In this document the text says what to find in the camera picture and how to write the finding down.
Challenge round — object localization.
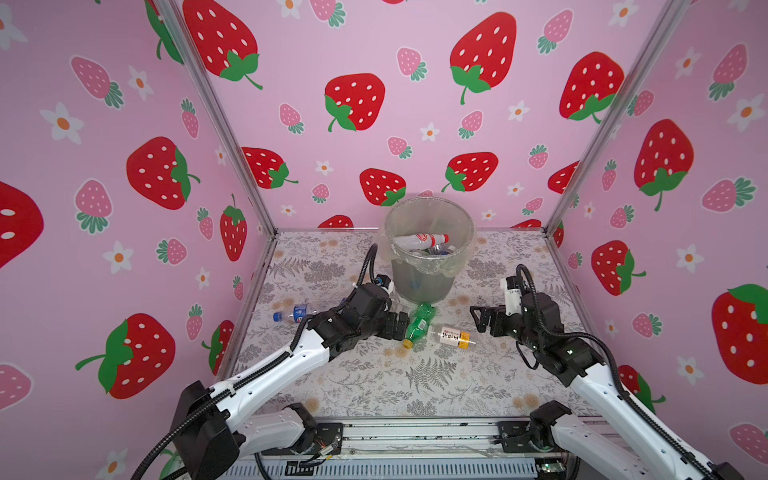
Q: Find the green bottle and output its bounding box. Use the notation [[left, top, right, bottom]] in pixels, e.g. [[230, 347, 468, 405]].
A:
[[402, 303, 436, 350]]

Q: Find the Pepsi water bottle blue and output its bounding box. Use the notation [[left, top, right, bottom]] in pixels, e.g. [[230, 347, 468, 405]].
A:
[[273, 303, 317, 323]]

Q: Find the white bottle red cap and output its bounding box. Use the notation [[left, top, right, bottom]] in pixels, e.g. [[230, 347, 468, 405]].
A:
[[392, 233, 450, 251]]

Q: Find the bottle yellow white label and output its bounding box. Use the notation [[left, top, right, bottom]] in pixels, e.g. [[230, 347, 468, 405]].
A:
[[434, 326, 476, 350]]

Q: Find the clear bottle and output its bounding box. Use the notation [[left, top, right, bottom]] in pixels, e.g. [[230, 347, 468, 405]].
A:
[[430, 244, 455, 255]]

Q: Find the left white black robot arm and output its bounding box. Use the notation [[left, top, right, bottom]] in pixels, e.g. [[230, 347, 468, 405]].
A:
[[132, 275, 407, 479]]

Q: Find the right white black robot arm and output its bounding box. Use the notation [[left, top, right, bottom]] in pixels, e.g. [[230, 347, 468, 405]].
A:
[[470, 293, 741, 479]]

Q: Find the grey mesh waste bin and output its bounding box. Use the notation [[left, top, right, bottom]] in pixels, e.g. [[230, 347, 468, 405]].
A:
[[384, 196, 478, 306]]

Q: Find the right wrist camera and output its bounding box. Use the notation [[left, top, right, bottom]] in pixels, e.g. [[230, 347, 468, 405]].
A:
[[500, 275, 524, 316]]

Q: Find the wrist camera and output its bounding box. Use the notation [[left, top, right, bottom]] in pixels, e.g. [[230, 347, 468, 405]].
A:
[[373, 274, 394, 295], [500, 275, 524, 316]]

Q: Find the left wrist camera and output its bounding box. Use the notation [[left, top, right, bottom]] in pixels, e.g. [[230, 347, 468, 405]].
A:
[[373, 274, 394, 295]]

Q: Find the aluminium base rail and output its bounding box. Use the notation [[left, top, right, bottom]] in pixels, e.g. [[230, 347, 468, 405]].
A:
[[173, 417, 667, 480]]

